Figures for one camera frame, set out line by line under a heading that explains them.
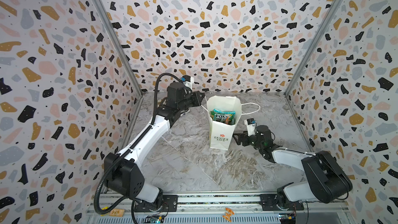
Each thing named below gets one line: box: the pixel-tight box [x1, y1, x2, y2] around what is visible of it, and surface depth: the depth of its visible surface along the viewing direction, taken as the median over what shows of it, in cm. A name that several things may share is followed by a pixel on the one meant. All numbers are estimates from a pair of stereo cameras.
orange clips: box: [222, 207, 235, 223], surface depth 72 cm
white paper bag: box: [206, 95, 243, 151], surface depth 86 cm
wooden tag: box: [108, 208, 125, 218], surface depth 72 cm
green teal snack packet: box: [210, 108, 236, 126], surface depth 93 cm
